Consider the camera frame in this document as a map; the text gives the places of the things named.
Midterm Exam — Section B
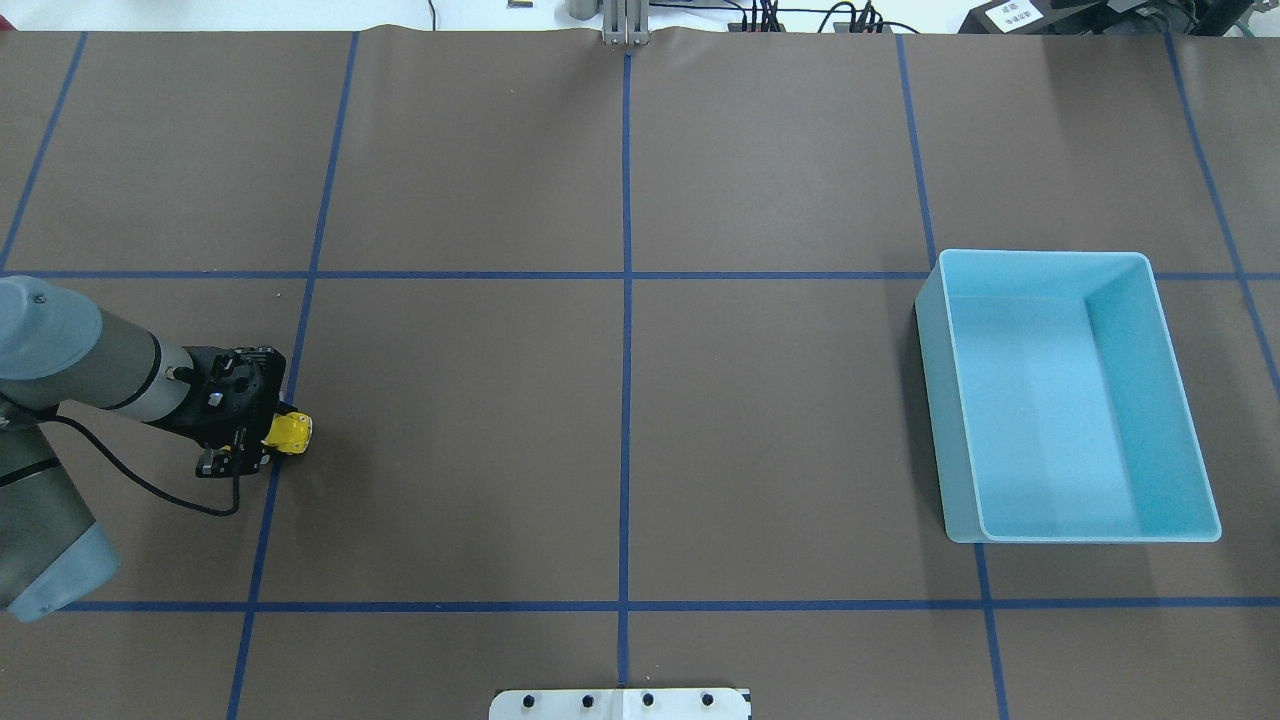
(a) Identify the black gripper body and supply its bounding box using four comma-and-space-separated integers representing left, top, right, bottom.
165, 346, 285, 479

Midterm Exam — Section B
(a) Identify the yellow beetle toy car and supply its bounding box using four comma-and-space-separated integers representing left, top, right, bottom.
262, 411, 314, 456

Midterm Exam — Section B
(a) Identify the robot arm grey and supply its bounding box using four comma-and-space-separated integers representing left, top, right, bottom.
1, 275, 314, 623

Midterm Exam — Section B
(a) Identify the light blue plastic bin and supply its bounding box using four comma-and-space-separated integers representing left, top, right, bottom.
914, 249, 1222, 544

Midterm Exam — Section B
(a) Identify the black box with label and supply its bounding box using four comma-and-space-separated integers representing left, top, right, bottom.
957, 1, 1074, 36

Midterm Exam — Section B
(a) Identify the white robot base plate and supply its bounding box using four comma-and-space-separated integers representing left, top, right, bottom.
488, 687, 753, 719

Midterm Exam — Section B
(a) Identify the aluminium frame post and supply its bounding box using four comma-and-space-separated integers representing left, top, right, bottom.
598, 0, 652, 46

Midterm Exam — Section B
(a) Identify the black cable bundle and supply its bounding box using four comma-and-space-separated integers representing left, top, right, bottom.
727, 0, 922, 35

